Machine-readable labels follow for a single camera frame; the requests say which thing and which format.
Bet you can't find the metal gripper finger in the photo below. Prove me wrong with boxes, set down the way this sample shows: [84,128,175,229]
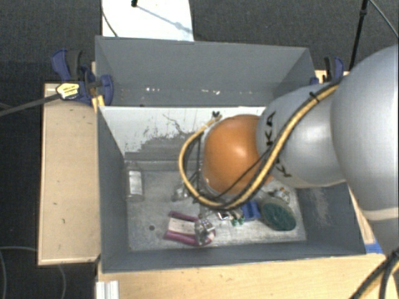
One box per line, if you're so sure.
[194,219,206,246]
[204,221,217,245]

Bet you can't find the purple packet with white label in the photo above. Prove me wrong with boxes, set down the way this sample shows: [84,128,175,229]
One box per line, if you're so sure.
[163,210,216,247]

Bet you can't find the small clear plastic thing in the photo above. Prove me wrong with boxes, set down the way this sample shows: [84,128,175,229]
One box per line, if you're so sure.
[170,181,189,202]

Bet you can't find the blue ribbed block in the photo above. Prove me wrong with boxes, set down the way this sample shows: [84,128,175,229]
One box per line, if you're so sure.
[241,200,262,221]

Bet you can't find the dark green round disc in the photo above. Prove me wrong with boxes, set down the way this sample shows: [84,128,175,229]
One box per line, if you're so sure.
[261,197,297,232]

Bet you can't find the small silver metal thing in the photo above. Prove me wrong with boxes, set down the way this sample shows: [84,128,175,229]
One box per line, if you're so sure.
[269,186,291,204]

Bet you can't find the grey metal bin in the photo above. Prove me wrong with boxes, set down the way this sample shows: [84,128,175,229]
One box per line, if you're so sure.
[94,35,367,274]

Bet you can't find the pale wood board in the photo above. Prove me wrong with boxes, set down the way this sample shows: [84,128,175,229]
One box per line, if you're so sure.
[37,82,102,266]

